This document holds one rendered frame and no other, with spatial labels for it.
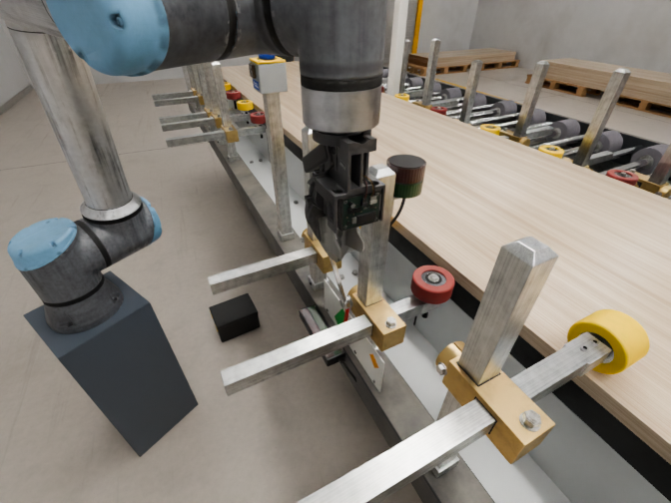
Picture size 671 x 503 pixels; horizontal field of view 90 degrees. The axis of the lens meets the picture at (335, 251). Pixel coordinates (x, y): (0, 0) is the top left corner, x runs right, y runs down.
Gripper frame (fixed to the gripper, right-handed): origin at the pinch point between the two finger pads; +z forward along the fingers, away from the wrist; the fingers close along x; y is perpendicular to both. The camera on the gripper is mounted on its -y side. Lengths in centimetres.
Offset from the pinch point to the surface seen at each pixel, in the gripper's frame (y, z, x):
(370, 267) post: 0.6, 5.4, 6.5
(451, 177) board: -32, 11, 55
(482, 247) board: -1.0, 11.9, 36.6
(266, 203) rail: -77, 31, 8
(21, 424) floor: -76, 100, -101
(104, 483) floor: -38, 101, -71
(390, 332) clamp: 7.7, 15.1, 6.9
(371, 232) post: 0.7, -2.3, 6.2
